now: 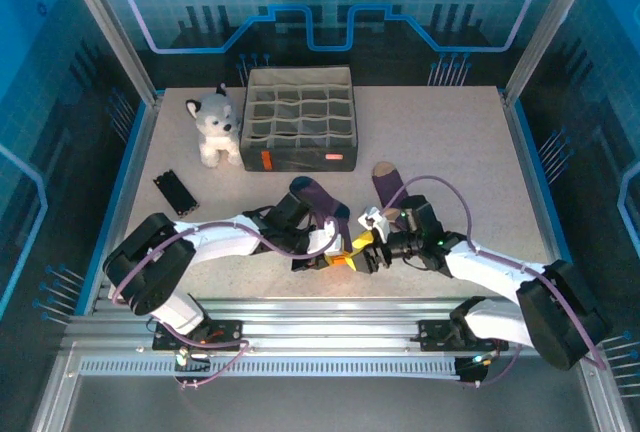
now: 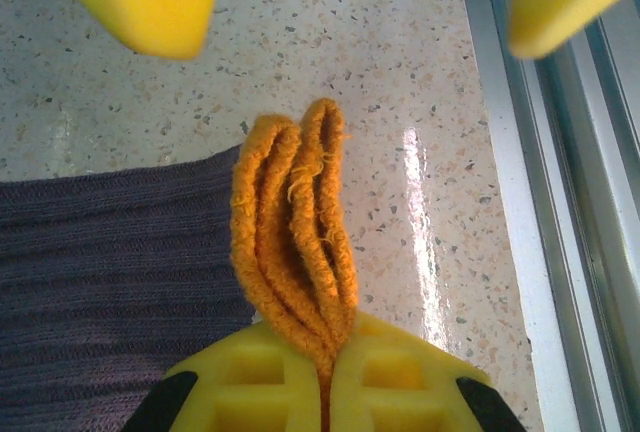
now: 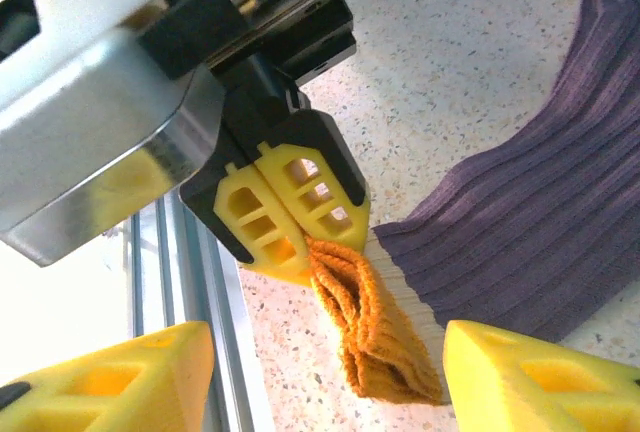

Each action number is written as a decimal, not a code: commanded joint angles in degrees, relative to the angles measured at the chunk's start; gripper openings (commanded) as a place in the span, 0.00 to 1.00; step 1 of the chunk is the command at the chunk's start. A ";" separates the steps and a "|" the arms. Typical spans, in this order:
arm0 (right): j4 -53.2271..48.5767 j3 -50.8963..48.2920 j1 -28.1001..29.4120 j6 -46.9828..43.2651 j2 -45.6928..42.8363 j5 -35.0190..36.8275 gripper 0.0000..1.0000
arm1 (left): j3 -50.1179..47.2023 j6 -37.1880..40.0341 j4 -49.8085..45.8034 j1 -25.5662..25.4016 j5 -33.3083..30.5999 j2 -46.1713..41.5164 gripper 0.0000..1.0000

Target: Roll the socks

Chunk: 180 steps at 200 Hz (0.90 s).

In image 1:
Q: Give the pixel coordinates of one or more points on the purple sock with beige toe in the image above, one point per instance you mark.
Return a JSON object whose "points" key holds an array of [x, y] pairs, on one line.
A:
{"points": [[390, 187]]}

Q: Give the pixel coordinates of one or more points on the aluminium frame post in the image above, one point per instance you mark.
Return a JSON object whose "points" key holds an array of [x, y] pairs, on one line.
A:
{"points": [[113, 27], [548, 27]]}

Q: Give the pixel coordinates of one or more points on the aluminium front frame rail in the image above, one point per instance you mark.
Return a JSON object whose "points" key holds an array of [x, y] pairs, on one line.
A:
{"points": [[325, 322]]}

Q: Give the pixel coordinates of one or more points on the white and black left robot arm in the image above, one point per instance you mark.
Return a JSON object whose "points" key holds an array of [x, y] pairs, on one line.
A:
{"points": [[215, 242]]}

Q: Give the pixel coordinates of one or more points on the aluminium side rail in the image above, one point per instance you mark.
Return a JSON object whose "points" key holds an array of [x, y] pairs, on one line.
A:
{"points": [[541, 202], [125, 202]]}

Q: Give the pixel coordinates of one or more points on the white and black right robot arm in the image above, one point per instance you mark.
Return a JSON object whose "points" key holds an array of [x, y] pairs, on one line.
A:
{"points": [[500, 272]]}

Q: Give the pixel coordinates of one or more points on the purple sock with teal toe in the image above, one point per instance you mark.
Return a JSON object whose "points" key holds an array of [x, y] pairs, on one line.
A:
{"points": [[320, 197]]}

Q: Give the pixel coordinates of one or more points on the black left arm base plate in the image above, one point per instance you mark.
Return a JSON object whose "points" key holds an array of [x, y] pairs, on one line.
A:
{"points": [[230, 332]]}

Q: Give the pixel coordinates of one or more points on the grey white husky plush toy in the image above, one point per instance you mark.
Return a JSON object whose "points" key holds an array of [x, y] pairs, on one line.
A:
{"points": [[215, 127]]}

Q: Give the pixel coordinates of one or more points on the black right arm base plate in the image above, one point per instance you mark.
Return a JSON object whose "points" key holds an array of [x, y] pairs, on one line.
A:
{"points": [[435, 334]]}

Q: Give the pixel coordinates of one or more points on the grey fabric divided organizer box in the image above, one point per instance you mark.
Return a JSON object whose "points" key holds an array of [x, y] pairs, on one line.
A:
{"points": [[300, 159]]}

